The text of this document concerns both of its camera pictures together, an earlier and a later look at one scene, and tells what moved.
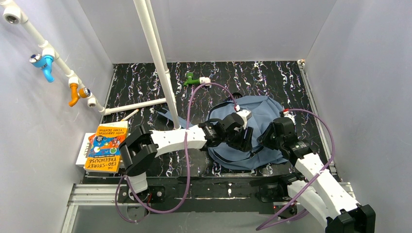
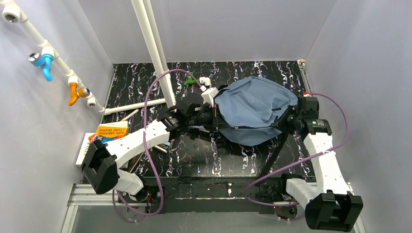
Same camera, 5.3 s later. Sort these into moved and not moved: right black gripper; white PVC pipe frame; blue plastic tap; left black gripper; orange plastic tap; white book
Moved: left black gripper; right black gripper
Not moved: white book; white PVC pipe frame; orange plastic tap; blue plastic tap
